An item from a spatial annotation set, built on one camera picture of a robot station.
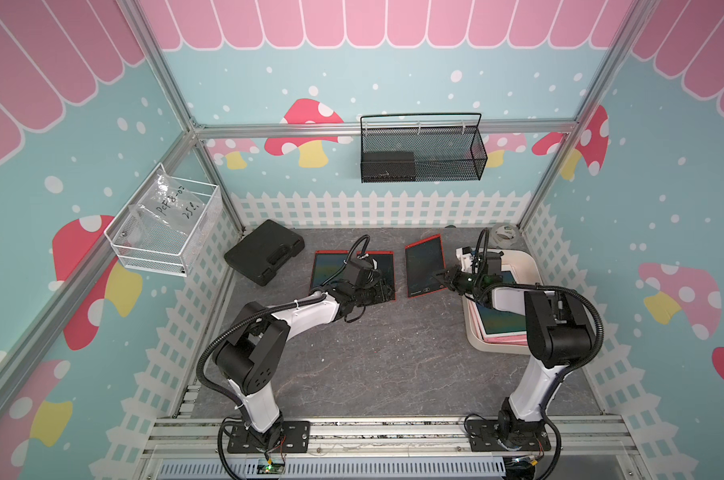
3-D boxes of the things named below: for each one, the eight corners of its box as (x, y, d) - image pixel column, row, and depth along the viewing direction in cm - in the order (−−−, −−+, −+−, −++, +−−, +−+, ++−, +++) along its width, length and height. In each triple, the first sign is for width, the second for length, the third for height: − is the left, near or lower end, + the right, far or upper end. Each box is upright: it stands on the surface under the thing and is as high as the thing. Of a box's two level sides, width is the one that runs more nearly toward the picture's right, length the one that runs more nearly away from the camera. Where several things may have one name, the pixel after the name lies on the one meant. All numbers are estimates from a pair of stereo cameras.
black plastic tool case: (227, 262, 112) (221, 252, 108) (271, 227, 124) (267, 217, 119) (264, 287, 105) (259, 277, 101) (307, 248, 117) (304, 237, 112)
